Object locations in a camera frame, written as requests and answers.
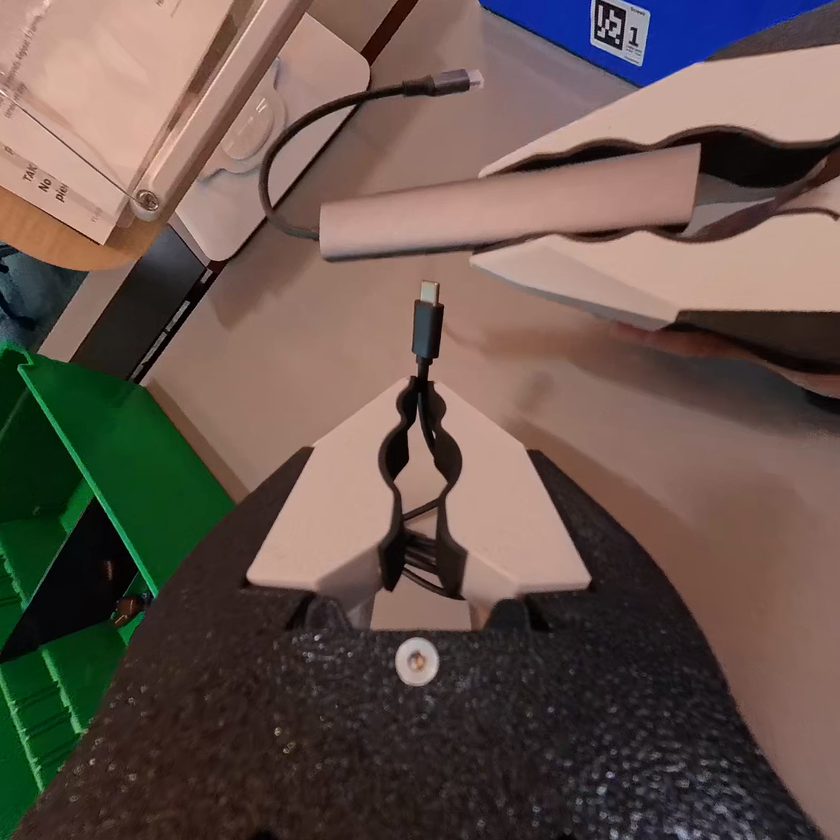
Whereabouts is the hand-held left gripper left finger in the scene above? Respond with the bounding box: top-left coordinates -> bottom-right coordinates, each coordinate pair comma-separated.
246,376 -> 419,626

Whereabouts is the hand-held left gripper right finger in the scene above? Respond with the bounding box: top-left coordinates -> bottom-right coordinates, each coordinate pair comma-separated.
425,377 -> 593,627

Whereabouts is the person's right hand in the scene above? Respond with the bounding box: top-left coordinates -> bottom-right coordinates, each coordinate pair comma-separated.
620,325 -> 840,396

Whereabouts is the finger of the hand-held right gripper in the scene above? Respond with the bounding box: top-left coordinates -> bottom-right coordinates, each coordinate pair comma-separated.
479,42 -> 840,178
469,197 -> 840,332

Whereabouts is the wooden book stand board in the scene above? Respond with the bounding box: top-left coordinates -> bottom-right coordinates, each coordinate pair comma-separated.
0,0 -> 316,271

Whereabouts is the large white instruction sheet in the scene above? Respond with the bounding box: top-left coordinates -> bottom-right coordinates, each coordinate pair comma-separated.
0,141 -> 129,247

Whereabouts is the white book stand base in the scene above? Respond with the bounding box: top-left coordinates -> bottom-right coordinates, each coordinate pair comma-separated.
167,13 -> 371,263

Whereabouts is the grey USB hub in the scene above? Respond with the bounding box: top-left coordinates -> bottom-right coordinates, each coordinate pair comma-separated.
318,144 -> 703,263

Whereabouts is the printed exercise sheet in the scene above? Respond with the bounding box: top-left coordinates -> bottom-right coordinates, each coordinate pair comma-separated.
0,0 -> 231,217

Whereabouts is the green plastic bin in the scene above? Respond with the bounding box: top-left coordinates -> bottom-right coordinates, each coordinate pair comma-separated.
0,341 -> 237,811

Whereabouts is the grey desk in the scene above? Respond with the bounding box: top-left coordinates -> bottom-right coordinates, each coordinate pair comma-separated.
36,0 -> 840,840

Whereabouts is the blue box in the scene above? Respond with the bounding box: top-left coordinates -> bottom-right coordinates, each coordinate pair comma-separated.
479,0 -> 818,88

